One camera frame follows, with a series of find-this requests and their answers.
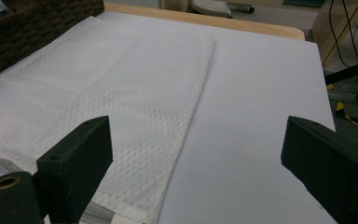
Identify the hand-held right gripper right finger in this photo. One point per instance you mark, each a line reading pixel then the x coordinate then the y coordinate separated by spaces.
pixel 332 168

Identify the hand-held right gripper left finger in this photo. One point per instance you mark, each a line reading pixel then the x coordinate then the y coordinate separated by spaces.
pixel 74 168

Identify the white waffle towel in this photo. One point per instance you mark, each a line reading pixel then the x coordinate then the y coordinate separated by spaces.
pixel 121 93

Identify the brown wicker basket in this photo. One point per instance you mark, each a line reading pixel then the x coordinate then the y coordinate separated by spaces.
pixel 28 34

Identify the yellow black tape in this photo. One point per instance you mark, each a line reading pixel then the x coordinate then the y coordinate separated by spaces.
pixel 341 107

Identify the white board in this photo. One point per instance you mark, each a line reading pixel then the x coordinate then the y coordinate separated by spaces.
pixel 261 124

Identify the black metal stand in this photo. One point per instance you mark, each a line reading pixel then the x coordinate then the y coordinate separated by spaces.
pixel 354 73

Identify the light wooden desk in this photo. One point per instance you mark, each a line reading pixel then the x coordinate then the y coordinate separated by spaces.
pixel 323 28

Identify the wooden table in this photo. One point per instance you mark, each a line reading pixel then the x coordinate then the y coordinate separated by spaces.
pixel 230 23

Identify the grey chair base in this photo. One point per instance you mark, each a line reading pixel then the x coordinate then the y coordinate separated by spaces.
pixel 211 7

